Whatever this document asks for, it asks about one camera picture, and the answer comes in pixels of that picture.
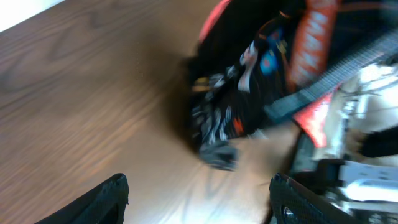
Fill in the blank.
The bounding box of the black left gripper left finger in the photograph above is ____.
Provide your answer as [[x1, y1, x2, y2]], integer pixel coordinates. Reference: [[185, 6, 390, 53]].
[[37, 173, 129, 224]]

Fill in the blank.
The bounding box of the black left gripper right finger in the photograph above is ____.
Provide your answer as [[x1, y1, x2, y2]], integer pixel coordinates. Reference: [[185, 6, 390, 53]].
[[269, 174, 360, 224]]

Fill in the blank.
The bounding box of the black patterned sports jersey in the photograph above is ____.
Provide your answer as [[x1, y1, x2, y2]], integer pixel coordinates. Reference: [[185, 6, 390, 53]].
[[187, 0, 397, 171]]

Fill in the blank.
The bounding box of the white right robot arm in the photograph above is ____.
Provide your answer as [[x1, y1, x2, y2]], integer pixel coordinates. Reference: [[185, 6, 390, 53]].
[[290, 63, 397, 223]]

